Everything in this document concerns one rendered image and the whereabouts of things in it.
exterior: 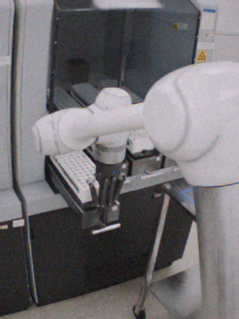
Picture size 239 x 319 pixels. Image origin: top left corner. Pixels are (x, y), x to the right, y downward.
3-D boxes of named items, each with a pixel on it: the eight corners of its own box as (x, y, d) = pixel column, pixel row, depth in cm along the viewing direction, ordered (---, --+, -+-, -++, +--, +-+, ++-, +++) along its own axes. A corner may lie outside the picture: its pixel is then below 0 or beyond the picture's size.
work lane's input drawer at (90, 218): (18, 134, 185) (18, 116, 180) (46, 129, 191) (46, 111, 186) (87, 238, 133) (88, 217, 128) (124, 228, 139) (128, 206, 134)
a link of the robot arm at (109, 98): (115, 128, 127) (76, 137, 120) (120, 80, 119) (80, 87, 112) (137, 144, 120) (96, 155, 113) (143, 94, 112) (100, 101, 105)
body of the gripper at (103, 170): (115, 148, 129) (113, 174, 133) (90, 154, 125) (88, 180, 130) (128, 161, 123) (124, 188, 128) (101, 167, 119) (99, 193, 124)
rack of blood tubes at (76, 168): (49, 159, 157) (49, 145, 154) (72, 154, 161) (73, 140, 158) (82, 206, 136) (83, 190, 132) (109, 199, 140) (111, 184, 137)
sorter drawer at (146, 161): (62, 105, 214) (63, 90, 209) (86, 101, 220) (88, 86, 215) (136, 183, 162) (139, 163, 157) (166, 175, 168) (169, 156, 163)
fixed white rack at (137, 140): (97, 122, 186) (98, 110, 182) (117, 119, 190) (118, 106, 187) (132, 156, 165) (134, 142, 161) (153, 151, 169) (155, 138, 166)
